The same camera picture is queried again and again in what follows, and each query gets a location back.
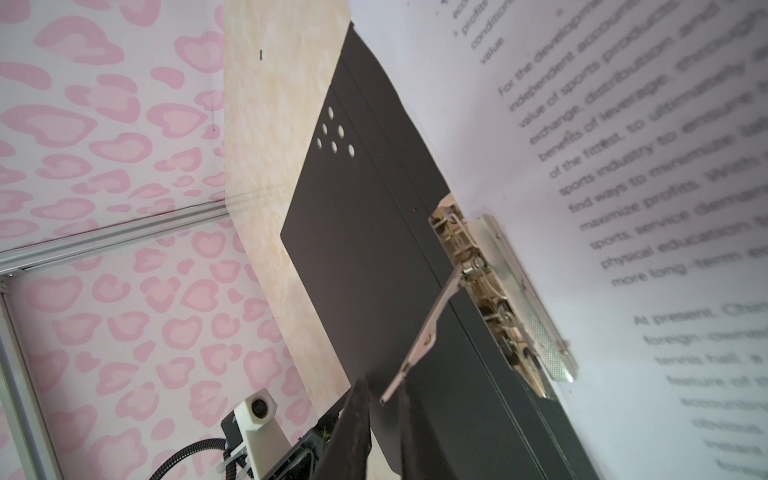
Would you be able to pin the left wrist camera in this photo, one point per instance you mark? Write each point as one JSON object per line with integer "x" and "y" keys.
{"x": 252, "y": 430}

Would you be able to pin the printed paper sheet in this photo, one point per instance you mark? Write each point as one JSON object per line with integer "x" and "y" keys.
{"x": 622, "y": 148}

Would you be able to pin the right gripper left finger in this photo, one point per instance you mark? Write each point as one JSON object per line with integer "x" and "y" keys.
{"x": 346, "y": 456}

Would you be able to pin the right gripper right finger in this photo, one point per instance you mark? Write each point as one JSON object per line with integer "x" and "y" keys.
{"x": 421, "y": 455}

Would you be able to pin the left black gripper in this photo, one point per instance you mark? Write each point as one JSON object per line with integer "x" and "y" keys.
{"x": 303, "y": 459}

